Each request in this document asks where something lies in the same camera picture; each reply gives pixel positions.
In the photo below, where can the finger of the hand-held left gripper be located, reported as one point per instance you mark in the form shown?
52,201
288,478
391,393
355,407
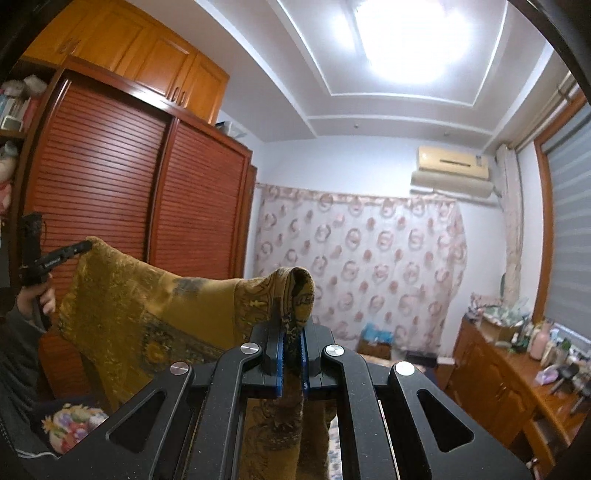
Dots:
79,248

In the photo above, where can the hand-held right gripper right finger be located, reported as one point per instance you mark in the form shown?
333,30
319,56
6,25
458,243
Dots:
304,364

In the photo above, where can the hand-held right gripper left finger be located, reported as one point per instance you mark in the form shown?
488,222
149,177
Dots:
278,364

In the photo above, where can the brown patterned shirt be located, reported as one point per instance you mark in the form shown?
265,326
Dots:
138,314

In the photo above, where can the person's left forearm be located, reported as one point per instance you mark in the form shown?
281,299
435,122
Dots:
18,369

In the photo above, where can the person's left hand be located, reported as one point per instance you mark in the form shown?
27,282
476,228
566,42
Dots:
24,305

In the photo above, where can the wooden louvered wardrobe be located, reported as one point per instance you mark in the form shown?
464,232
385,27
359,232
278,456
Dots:
115,184

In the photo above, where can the circle patterned sheer curtain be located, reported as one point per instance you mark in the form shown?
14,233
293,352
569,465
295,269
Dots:
369,258

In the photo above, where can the wooden bookshelf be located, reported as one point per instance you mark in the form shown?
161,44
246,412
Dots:
14,138

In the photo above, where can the person's dark floral clothing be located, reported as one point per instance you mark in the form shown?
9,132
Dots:
69,422

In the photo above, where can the wooden cabinet desk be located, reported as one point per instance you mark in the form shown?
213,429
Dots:
489,383

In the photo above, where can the stack of papers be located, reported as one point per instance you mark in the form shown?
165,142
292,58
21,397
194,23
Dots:
485,304

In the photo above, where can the clear plastic storage box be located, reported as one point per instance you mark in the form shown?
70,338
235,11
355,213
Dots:
231,130

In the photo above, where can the open cardboard box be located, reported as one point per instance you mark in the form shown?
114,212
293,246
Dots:
501,328

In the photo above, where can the wooden overhead cabinet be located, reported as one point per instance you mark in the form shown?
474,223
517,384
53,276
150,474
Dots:
138,46

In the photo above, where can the pink thermos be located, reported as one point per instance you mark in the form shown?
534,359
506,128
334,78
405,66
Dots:
540,341

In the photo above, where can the pink tissue pouch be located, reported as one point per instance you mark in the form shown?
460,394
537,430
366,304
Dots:
548,376

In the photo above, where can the beige lace window curtain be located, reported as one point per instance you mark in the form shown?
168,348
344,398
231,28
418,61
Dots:
510,230

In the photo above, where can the grey striped window blind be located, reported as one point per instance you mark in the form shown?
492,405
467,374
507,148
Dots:
572,230

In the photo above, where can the bright ceiling lamp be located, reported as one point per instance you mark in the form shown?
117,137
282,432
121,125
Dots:
406,37

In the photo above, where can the beige wall air conditioner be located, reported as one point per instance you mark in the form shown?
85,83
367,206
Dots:
452,161

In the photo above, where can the wooden window frame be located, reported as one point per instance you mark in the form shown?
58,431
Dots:
545,230

